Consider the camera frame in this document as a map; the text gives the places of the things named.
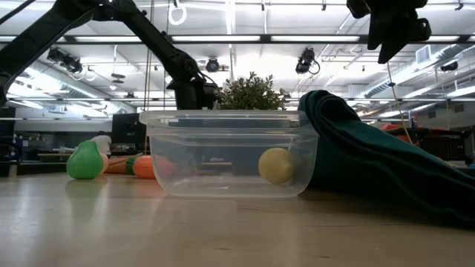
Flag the clear plastic tupperware container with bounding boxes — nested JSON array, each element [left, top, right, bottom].
[[139, 109, 320, 198]]

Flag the ceiling air vent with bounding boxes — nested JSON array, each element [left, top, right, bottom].
[[415, 44, 432, 65]]

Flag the black hanging ceiling camera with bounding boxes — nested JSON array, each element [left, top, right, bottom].
[[295, 47, 321, 75], [205, 56, 221, 73], [439, 60, 459, 73], [46, 46, 85, 75]]

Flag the yellow hanging cable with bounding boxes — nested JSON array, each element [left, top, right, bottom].
[[385, 61, 415, 146]]

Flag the dark green cloth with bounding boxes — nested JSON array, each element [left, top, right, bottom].
[[296, 89, 475, 229]]

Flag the white hanging cable loop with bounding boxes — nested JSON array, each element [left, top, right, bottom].
[[168, 0, 188, 27]]

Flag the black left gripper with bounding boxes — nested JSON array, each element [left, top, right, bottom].
[[166, 79, 204, 111]]

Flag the black crate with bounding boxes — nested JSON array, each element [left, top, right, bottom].
[[385, 128, 475, 166]]

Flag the black background monitor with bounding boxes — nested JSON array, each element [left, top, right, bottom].
[[111, 113, 148, 153]]

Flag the orange toy vegetable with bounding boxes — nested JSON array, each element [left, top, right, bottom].
[[125, 154, 177, 180]]

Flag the small artificial green shrub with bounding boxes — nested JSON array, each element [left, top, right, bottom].
[[217, 71, 289, 111]]

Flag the orange cloth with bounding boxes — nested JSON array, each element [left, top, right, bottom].
[[105, 155, 139, 175]]

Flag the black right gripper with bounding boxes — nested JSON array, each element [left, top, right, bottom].
[[347, 0, 433, 65]]

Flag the green toy pear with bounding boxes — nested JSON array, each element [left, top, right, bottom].
[[65, 139, 105, 181]]

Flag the person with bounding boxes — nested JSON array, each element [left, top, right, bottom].
[[90, 130, 112, 156]]

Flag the yellow toy lemon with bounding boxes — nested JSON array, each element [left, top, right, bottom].
[[258, 147, 296, 185]]

